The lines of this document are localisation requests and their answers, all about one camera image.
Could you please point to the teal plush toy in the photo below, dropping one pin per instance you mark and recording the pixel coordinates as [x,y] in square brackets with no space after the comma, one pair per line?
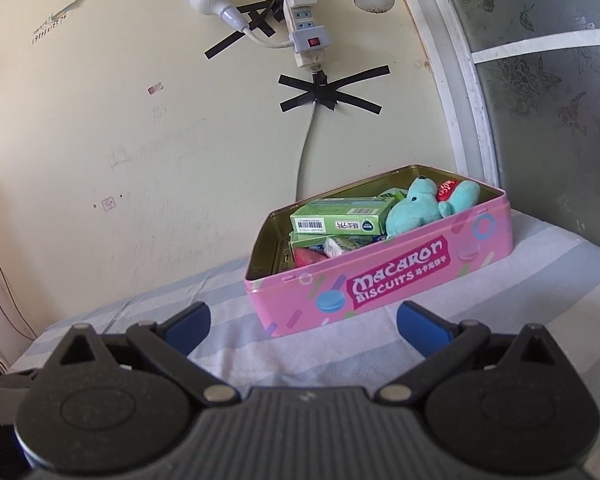
[415,210]

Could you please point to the white crinkled wrapper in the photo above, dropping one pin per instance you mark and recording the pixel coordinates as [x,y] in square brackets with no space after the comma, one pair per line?
[335,247]

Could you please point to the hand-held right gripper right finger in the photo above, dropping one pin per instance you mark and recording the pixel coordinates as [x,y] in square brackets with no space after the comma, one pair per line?
[420,322]

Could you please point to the pink biscuit tin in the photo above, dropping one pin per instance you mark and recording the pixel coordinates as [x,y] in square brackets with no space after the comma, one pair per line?
[405,285]

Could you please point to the black tape cross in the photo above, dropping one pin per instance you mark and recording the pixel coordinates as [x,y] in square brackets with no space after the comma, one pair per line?
[325,92]

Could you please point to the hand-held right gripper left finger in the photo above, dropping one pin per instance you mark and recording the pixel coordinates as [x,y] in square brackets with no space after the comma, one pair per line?
[187,325]

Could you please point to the white window frame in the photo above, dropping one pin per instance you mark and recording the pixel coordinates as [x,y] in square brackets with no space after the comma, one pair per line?
[472,85]

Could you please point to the white power strip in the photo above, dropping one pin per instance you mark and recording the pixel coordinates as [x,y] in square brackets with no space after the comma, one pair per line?
[302,25]

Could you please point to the white pink wall sticker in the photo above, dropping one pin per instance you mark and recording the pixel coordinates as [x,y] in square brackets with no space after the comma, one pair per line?
[109,203]

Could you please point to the frosted patterned window glass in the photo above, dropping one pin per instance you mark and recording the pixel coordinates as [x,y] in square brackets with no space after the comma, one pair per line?
[545,135]

